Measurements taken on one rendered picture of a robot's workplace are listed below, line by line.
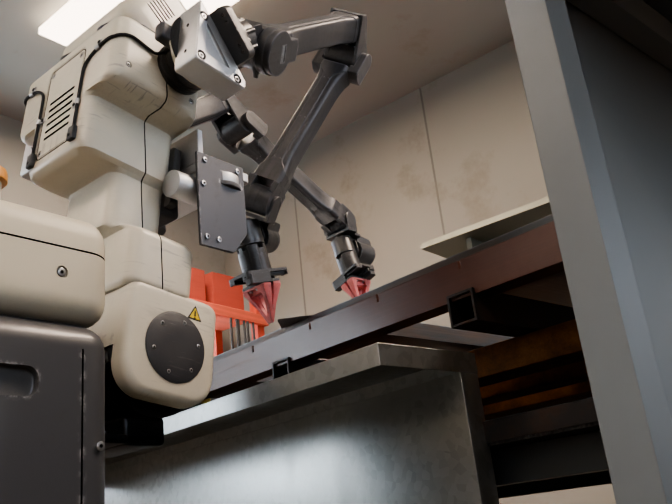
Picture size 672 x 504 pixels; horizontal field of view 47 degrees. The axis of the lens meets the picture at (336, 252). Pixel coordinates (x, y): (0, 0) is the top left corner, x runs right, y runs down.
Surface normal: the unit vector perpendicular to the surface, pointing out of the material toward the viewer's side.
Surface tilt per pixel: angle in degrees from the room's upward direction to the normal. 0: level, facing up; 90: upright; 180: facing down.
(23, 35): 180
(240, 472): 90
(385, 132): 90
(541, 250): 90
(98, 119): 90
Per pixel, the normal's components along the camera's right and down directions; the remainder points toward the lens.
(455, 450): -0.75, -0.15
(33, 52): 0.11, 0.93
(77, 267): 0.76, -0.30
